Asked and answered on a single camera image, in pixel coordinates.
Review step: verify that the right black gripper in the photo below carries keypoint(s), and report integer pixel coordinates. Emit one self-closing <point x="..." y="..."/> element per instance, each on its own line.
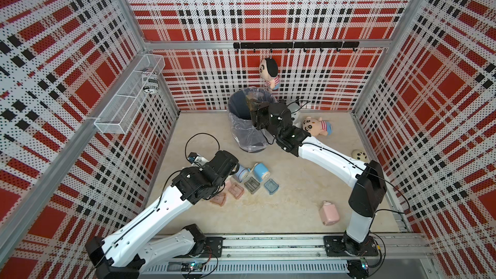
<point x="264" y="106"/>

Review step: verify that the translucent pink sharpener tray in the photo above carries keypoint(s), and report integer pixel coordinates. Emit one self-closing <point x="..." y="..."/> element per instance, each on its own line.
<point x="219" y="199"/>

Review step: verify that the grey bin with plastic liner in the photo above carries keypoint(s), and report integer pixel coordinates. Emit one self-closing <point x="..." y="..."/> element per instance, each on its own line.
<point x="245" y="134"/>

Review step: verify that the blue sharpener front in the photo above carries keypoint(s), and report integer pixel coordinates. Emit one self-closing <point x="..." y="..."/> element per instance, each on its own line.
<point x="241" y="174"/>

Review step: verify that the blue sharpener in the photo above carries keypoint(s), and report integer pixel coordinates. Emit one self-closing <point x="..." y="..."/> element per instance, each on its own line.
<point x="241" y="174"/>
<point x="260" y="172"/>

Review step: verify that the translucent grey sharpener tray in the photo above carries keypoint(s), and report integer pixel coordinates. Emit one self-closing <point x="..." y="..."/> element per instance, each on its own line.
<point x="252" y="185"/>

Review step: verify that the translucent blue sharpener tray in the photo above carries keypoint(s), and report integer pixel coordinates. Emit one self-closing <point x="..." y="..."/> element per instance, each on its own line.
<point x="271" y="186"/>

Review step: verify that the pink sharpener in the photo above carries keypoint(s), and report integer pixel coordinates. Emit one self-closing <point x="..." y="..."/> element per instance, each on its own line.
<point x="329" y="214"/>

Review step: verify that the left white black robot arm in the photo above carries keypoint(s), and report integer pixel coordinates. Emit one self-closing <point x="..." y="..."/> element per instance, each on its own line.
<point x="131" y="250"/>

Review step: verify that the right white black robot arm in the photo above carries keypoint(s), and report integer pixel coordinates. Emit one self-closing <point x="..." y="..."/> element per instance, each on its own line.
<point x="366" y="179"/>

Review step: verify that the lying cartoon boy doll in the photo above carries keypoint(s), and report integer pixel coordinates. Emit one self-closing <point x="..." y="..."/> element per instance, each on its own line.
<point x="317" y="127"/>

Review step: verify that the hanging cartoon boy doll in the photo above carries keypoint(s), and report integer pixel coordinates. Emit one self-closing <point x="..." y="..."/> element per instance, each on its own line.
<point x="268" y="70"/>

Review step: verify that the left green circuit board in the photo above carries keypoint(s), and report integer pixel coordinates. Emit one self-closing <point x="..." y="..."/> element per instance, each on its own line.
<point x="192" y="267"/>

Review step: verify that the green circuit board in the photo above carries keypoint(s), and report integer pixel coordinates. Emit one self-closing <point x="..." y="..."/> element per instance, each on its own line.
<point x="357" y="269"/>
<point x="192" y="267"/>

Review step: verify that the cream panda face ball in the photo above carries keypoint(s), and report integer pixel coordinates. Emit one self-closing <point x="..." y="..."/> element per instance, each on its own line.
<point x="360" y="155"/>

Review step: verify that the black white can in basket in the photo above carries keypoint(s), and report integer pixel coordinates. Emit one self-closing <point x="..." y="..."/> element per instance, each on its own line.
<point x="150" y="81"/>

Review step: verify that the right green circuit board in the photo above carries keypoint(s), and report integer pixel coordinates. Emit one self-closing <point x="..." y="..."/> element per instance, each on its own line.
<point x="357" y="269"/>

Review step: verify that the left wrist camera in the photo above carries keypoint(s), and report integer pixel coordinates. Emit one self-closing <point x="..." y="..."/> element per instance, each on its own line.
<point x="196" y="160"/>

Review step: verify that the black wall hook rail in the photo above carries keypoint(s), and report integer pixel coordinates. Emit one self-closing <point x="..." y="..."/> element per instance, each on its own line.
<point x="337" y="45"/>

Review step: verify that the white wire wall basket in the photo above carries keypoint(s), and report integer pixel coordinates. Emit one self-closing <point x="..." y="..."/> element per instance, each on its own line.
<point x="119" y="114"/>

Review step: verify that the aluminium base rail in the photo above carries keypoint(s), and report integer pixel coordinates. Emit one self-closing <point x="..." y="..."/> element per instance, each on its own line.
<point x="390" y="255"/>

